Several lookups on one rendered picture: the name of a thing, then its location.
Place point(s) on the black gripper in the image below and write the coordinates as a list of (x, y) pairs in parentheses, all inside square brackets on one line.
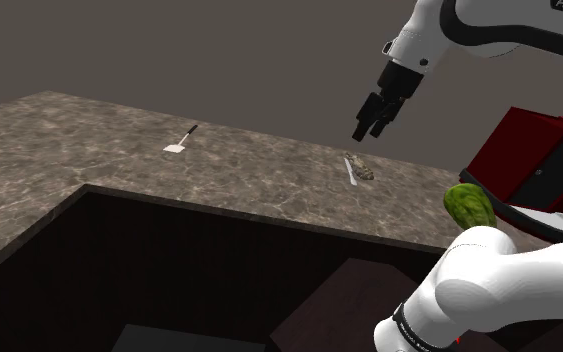
[(400, 80)]

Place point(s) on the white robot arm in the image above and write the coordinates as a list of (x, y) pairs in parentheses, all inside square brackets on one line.
[(486, 287)]

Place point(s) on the brown lumpy food piece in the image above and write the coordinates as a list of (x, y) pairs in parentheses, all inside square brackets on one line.
[(362, 168)]

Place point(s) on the silver knife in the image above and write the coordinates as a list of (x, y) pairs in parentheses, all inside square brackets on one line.
[(350, 173)]

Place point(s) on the green lettuce head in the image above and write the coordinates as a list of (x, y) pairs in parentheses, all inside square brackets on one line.
[(468, 207)]

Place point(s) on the red and black appliance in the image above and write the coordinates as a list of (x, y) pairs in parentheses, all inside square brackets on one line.
[(515, 156)]

